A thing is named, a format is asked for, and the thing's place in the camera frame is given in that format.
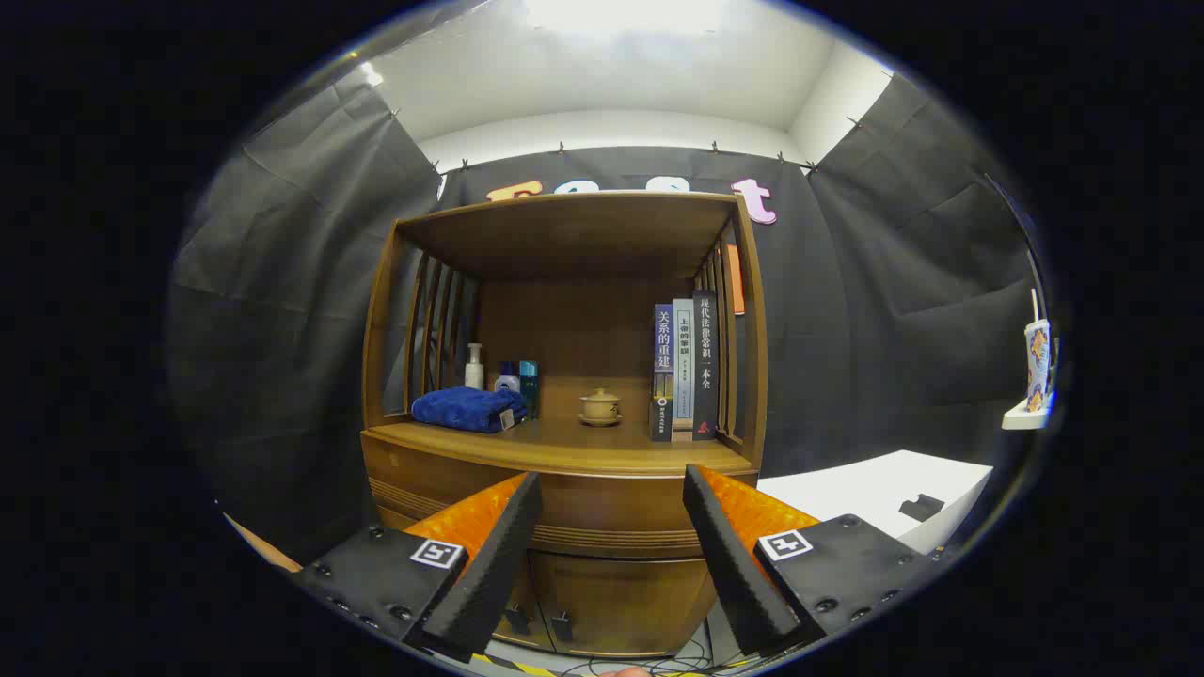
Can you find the wooden countertop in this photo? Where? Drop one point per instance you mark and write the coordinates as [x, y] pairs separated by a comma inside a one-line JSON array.
[[564, 447]]

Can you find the blue folded towel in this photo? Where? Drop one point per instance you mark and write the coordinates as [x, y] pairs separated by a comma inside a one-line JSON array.
[[461, 409]]

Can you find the white table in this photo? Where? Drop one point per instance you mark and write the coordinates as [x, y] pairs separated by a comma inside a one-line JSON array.
[[875, 484]]

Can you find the black spine book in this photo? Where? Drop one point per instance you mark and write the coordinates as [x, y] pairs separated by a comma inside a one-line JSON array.
[[705, 357]]

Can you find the white pump bottle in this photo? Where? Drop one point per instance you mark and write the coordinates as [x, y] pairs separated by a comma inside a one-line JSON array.
[[474, 374]]

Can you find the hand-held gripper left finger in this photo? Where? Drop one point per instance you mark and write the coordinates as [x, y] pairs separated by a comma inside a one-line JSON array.
[[494, 574]]

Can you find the grey spine book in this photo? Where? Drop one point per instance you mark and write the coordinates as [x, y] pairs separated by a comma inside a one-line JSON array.
[[683, 357]]

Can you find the white bottle with blue cap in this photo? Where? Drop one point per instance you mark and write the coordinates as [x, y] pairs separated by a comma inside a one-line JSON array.
[[507, 382]]

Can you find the blue spine book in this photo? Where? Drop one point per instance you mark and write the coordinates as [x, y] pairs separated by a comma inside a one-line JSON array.
[[662, 348]]

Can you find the beige lidded tea cup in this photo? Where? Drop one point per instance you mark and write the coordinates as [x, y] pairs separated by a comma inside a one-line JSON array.
[[599, 407]]

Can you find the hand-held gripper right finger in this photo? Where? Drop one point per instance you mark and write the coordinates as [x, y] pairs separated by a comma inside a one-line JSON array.
[[738, 574]]

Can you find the brown wooden drawer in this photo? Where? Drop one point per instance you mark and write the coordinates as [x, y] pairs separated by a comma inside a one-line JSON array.
[[611, 512]]

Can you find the small black object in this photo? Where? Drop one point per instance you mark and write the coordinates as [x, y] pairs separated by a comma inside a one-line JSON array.
[[921, 508]]

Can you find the clear blue bottle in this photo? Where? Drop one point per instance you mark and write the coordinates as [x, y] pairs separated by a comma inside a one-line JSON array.
[[529, 381]]

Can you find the black backdrop cloth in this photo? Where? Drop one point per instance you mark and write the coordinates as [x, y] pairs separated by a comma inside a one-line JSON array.
[[282, 310]]

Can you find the small white shelf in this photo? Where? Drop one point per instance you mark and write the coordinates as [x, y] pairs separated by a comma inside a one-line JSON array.
[[1023, 417]]

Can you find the patterned paper cup with straw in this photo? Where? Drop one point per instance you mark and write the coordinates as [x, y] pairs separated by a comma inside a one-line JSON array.
[[1037, 362]]

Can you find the brown wooden cabinet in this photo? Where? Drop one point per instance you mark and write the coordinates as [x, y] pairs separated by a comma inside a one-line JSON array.
[[564, 320]]

